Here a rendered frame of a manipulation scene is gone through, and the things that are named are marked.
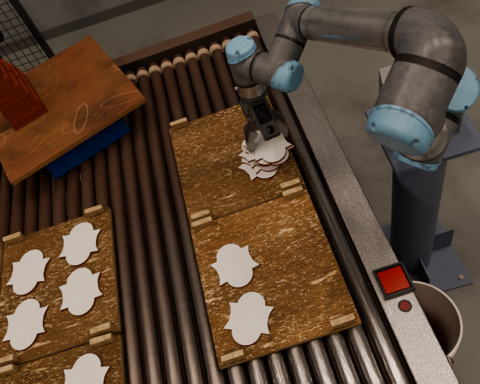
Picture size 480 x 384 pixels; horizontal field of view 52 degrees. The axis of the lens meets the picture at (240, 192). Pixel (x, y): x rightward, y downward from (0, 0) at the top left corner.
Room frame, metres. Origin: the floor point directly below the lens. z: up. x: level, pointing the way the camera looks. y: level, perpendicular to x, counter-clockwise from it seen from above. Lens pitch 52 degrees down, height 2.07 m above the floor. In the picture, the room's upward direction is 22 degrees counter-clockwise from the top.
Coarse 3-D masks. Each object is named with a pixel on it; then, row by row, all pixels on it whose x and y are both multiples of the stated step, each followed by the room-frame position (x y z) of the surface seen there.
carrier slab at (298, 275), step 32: (224, 224) 0.79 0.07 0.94; (256, 224) 0.75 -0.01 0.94; (288, 224) 0.71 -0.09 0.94; (320, 224) 0.68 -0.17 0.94; (256, 256) 0.66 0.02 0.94; (288, 256) 0.62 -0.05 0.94; (320, 256) 0.59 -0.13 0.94; (224, 288) 0.61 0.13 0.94; (256, 288) 0.57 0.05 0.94; (288, 288) 0.54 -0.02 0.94; (320, 288) 0.51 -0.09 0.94; (224, 320) 0.53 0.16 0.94; (288, 320) 0.46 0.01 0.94; (320, 320) 0.43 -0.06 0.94; (224, 352) 0.45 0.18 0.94; (256, 352) 0.42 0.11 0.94
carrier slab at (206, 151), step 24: (216, 120) 1.19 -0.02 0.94; (240, 120) 1.15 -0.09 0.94; (192, 144) 1.13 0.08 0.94; (216, 144) 1.09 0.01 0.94; (240, 144) 1.05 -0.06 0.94; (192, 168) 1.03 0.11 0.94; (216, 168) 1.00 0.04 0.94; (288, 168) 0.89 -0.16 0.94; (192, 192) 0.95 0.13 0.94; (216, 192) 0.91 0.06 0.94; (240, 192) 0.88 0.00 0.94; (264, 192) 0.84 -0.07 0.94; (216, 216) 0.83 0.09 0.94
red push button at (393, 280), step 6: (384, 270) 0.49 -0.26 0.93; (390, 270) 0.49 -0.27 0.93; (396, 270) 0.48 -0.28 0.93; (402, 270) 0.47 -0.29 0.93; (378, 276) 0.48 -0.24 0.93; (384, 276) 0.48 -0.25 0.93; (390, 276) 0.47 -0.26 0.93; (396, 276) 0.47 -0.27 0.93; (402, 276) 0.46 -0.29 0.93; (384, 282) 0.46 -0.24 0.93; (390, 282) 0.46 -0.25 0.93; (396, 282) 0.45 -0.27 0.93; (402, 282) 0.45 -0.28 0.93; (384, 288) 0.45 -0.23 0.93; (390, 288) 0.44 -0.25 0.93; (396, 288) 0.44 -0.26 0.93; (402, 288) 0.43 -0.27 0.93
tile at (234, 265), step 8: (224, 248) 0.71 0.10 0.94; (232, 248) 0.70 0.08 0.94; (240, 248) 0.69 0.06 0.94; (248, 248) 0.69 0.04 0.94; (216, 256) 0.70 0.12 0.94; (224, 256) 0.69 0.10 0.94; (232, 256) 0.68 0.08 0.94; (240, 256) 0.67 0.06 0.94; (248, 256) 0.66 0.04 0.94; (216, 264) 0.68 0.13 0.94; (224, 264) 0.67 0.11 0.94; (232, 264) 0.66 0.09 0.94; (240, 264) 0.65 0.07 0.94; (248, 264) 0.64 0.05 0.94; (256, 264) 0.63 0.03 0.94; (224, 272) 0.65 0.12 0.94; (232, 272) 0.64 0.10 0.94; (240, 272) 0.63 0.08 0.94; (248, 272) 0.62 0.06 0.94; (224, 280) 0.62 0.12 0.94; (232, 280) 0.61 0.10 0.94; (240, 280) 0.61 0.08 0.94; (248, 280) 0.60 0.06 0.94
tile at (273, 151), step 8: (280, 136) 0.97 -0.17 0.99; (256, 144) 0.97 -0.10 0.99; (264, 144) 0.96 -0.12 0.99; (272, 144) 0.95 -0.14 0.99; (280, 144) 0.94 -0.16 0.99; (288, 144) 0.93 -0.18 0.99; (256, 152) 0.94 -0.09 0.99; (264, 152) 0.93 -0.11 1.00; (272, 152) 0.92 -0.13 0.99; (280, 152) 0.91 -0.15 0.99; (256, 160) 0.92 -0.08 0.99; (264, 160) 0.91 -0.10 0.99; (272, 160) 0.90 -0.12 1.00; (280, 160) 0.89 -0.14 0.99
